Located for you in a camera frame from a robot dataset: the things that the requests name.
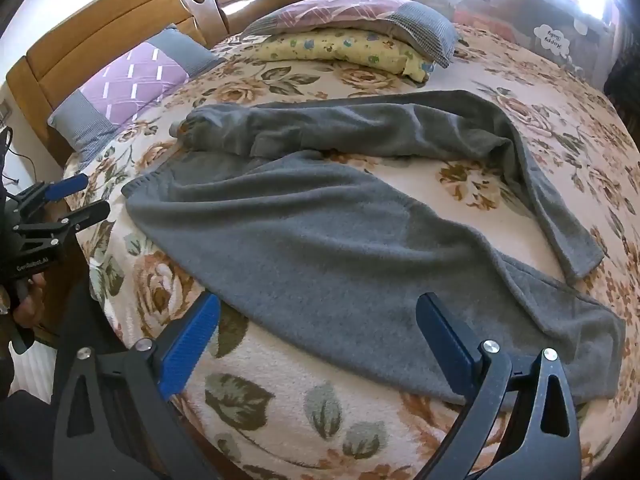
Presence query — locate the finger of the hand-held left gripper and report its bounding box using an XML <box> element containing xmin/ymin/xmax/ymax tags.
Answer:
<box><xmin>10</xmin><ymin>174</ymin><xmax>90</xmax><ymax>222</ymax></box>
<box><xmin>12</xmin><ymin>201</ymin><xmax>111</xmax><ymax>236</ymax></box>

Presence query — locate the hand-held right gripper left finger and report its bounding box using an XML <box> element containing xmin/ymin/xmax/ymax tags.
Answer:
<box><xmin>52</xmin><ymin>291</ymin><xmax>222</xmax><ymax>480</ymax></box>

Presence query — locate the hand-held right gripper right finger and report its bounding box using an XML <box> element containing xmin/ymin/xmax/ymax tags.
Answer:
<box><xmin>416</xmin><ymin>291</ymin><xmax>583</xmax><ymax>480</ymax></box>

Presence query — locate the person's left hand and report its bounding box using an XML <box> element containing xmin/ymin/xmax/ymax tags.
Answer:
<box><xmin>12</xmin><ymin>272</ymin><xmax>52</xmax><ymax>330</ymax></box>

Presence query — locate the purple and grey pillow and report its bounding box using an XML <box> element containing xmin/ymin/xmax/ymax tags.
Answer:
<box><xmin>47</xmin><ymin>24</ymin><xmax>226</xmax><ymax>153</ymax></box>

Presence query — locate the floral bed blanket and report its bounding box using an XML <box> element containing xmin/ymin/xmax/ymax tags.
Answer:
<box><xmin>62</xmin><ymin>22</ymin><xmax>640</xmax><ymax>480</ymax></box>

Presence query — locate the wooden bed headboard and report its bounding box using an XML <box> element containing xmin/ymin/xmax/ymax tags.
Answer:
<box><xmin>6</xmin><ymin>0</ymin><xmax>321</xmax><ymax>166</ymax></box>

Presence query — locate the yellow floral pillow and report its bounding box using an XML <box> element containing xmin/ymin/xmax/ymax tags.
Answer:
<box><xmin>255</xmin><ymin>27</ymin><xmax>435</xmax><ymax>83</ymax></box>

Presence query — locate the pink and grey pillow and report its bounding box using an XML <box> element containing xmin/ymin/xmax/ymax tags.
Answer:
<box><xmin>240</xmin><ymin>0</ymin><xmax>461</xmax><ymax>70</ymax></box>

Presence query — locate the black cable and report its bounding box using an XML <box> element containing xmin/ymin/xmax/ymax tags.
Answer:
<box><xmin>0</xmin><ymin>125</ymin><xmax>36</xmax><ymax>186</ymax></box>

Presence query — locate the grey mesh bed rail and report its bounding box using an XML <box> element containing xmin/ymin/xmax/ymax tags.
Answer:
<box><xmin>310</xmin><ymin>0</ymin><xmax>621</xmax><ymax>76</ymax></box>

